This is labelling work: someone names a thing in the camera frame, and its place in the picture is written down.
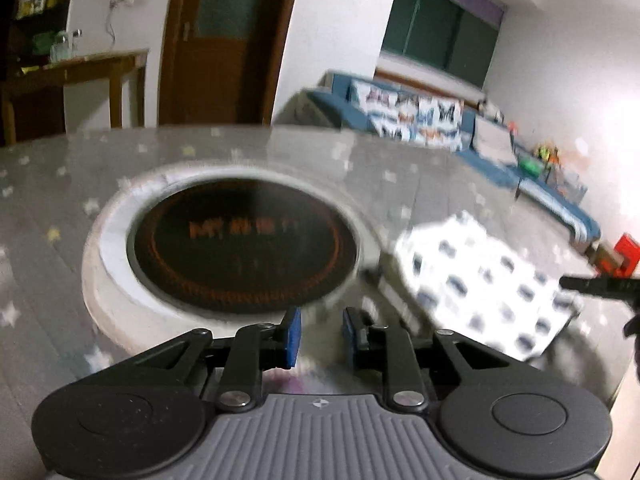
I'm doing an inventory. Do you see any white polka dot garment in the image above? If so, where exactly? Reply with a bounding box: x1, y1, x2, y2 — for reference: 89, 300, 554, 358
380, 211, 584, 362

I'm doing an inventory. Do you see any round black induction cooktop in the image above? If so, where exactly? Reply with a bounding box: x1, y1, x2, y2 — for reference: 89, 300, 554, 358
127, 178, 358, 314

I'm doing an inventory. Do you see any green toy on sofa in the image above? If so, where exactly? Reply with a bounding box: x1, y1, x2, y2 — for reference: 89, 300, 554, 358
518, 155, 546, 178

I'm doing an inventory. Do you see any beige cushion on sofa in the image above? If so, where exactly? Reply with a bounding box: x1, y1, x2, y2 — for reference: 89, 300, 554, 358
472, 116, 516, 166

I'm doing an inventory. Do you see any black white plush toy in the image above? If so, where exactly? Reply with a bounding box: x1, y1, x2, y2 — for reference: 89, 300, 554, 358
477, 99, 504, 124

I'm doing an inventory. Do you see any butterfly print pillow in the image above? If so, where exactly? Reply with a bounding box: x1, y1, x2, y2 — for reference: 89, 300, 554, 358
348, 81, 463, 152

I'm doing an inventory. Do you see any blue sofa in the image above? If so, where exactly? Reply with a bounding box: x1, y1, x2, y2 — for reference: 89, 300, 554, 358
294, 73, 601, 245

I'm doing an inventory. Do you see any dark green window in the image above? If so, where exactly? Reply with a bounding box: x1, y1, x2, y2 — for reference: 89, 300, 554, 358
382, 0, 504, 88

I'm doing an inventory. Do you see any brown wooden door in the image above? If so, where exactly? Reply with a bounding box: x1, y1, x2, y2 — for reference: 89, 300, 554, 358
157, 0, 295, 125

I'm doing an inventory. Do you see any brown wooden side table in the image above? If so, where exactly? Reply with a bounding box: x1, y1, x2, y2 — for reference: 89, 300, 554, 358
0, 48, 151, 146

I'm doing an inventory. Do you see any glass jar on table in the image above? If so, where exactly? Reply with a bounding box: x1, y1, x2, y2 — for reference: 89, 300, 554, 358
49, 29, 82, 64

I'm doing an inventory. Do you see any dark wooden shelf cabinet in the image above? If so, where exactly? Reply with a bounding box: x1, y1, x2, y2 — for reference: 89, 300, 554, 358
1, 0, 70, 80

